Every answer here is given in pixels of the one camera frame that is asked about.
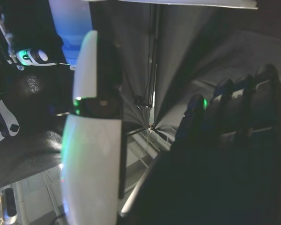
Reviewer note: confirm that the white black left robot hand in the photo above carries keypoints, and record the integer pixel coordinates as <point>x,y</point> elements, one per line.
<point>91,152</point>

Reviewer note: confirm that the blue translucent water bottle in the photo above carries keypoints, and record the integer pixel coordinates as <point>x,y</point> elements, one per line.
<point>70,18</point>

